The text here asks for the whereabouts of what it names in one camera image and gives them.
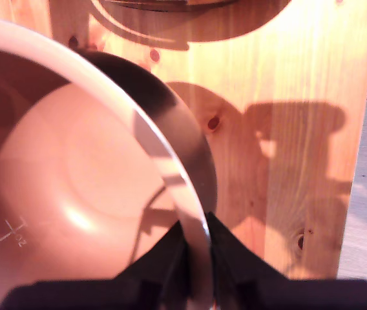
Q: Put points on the grey rice cooker pot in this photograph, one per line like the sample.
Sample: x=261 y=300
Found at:
x=73 y=168

